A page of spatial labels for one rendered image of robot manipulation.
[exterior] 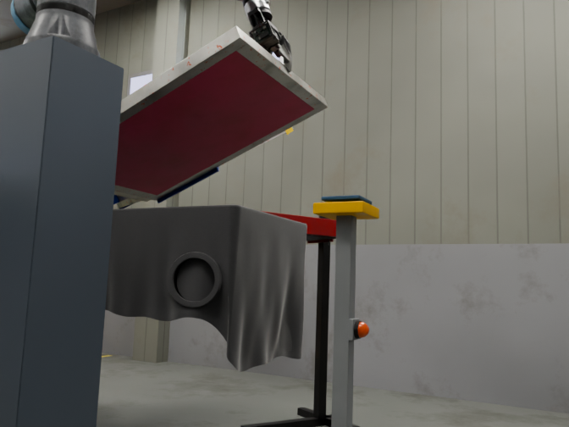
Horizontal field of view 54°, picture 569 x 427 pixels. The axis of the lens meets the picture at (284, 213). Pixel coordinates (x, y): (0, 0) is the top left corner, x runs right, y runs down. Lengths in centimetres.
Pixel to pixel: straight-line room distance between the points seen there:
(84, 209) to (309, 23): 429
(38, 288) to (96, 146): 30
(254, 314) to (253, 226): 24
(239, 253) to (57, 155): 54
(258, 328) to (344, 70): 362
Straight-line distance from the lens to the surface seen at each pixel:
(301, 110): 191
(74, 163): 116
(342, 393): 139
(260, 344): 157
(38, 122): 114
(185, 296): 150
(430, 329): 431
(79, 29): 126
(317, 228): 288
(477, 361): 426
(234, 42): 148
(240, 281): 145
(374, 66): 482
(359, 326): 136
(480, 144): 437
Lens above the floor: 75
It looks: 7 degrees up
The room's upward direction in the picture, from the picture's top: 2 degrees clockwise
